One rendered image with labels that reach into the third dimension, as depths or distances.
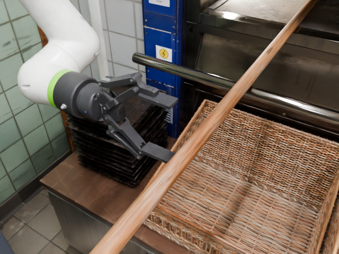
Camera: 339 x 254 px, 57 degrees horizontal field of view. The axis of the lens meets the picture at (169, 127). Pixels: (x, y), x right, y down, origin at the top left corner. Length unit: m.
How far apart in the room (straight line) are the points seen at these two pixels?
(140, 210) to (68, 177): 0.95
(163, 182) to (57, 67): 0.38
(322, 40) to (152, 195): 0.77
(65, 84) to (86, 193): 0.70
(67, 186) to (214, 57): 0.77
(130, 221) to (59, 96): 0.34
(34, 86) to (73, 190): 0.67
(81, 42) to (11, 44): 0.97
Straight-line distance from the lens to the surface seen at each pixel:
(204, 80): 0.80
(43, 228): 2.00
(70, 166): 1.44
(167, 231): 1.12
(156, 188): 0.48
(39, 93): 0.75
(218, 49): 1.22
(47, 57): 0.77
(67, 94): 0.68
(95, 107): 0.66
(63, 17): 0.78
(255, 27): 1.12
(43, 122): 2.00
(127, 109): 1.20
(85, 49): 0.80
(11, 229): 2.07
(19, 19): 1.75
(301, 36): 1.09
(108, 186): 1.32
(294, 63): 1.15
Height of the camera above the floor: 1.58
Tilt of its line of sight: 40 degrees down
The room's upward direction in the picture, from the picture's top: straight up
